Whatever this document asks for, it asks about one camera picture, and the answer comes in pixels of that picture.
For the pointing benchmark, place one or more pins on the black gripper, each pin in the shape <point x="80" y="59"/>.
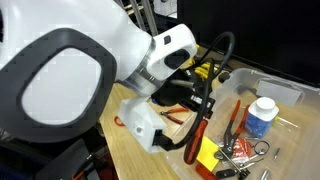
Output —
<point x="170" y="96"/>

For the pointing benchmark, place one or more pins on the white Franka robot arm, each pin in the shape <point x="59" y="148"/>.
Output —
<point x="66" y="56"/>

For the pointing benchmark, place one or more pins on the black cylindrical cap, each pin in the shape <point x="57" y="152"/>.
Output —
<point x="224" y="77"/>

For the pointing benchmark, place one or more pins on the yellow sticky note pad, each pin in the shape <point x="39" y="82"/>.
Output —
<point x="208" y="153"/>

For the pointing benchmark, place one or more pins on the red plastic packet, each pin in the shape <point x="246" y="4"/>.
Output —
<point x="241" y="148"/>

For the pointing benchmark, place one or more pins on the white bottle blue label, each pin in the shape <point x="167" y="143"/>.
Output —
<point x="261" y="116"/>

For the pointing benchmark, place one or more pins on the grey metal wrench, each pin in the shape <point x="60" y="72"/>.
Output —
<point x="233" y="163"/>

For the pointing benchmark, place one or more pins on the red flat tool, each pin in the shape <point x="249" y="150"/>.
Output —
<point x="203" y="171"/>

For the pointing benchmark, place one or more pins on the small black fob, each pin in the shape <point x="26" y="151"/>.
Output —
<point x="225" y="173"/>

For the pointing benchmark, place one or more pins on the grey rectangular card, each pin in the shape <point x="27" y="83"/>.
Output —
<point x="278" y="93"/>

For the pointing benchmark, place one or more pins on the small metal screw bit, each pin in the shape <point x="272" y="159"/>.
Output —
<point x="276" y="153"/>
<point x="264" y="175"/>

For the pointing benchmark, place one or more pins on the large black monitor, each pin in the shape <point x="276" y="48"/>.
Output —
<point x="260" y="33"/>

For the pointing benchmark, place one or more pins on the clear plastic storage bin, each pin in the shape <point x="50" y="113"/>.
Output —
<point x="293" y="146"/>

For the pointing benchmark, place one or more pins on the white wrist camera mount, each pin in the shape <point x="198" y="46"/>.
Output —
<point x="140" y="125"/>

